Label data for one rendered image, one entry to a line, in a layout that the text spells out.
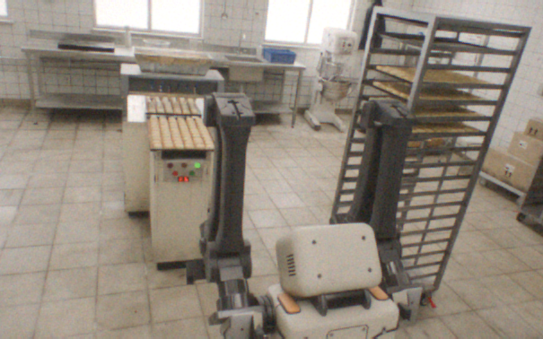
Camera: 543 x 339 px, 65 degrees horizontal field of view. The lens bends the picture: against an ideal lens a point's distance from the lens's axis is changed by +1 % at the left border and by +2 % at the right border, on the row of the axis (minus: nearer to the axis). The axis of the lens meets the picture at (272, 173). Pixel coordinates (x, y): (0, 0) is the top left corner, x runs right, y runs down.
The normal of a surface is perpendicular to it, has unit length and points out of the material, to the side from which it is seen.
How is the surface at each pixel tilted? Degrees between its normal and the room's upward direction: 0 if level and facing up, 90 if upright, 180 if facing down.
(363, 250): 48
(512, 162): 85
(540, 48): 90
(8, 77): 90
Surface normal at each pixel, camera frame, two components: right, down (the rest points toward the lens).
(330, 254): 0.32, -0.30
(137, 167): 0.29, 0.43
